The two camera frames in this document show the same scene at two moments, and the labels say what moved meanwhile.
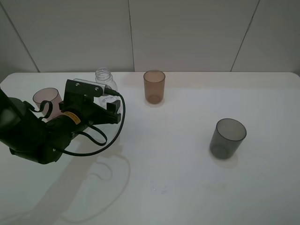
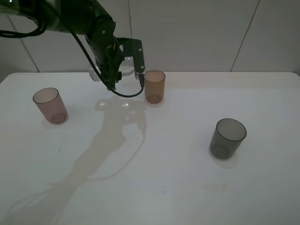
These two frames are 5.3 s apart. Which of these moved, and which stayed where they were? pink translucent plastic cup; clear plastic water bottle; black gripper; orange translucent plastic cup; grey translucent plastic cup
Moved: clear plastic water bottle; black gripper
Stayed: grey translucent plastic cup; orange translucent plastic cup; pink translucent plastic cup
